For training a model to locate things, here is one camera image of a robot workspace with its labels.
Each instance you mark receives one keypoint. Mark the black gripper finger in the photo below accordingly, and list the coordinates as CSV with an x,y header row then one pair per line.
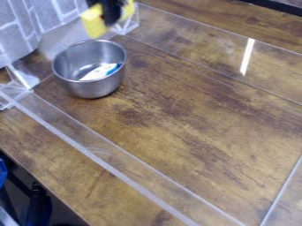
x,y
93,2
113,10

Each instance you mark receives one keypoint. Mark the yellow butter block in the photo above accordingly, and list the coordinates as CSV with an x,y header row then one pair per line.
x,y
93,19

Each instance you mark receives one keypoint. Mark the grey brick pattern cloth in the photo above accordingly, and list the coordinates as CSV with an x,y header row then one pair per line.
x,y
26,20

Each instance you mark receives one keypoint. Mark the stainless steel bowl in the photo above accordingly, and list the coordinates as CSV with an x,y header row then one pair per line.
x,y
91,68

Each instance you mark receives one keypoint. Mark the white blue tube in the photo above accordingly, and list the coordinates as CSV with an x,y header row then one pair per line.
x,y
103,70

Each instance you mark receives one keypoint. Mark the blue object under table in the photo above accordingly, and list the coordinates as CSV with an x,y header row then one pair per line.
x,y
3,173

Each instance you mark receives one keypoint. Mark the black table leg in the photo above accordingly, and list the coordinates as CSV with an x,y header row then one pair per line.
x,y
39,208

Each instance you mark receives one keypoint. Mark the clear acrylic barrier frame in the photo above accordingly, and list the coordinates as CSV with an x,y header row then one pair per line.
x,y
194,145

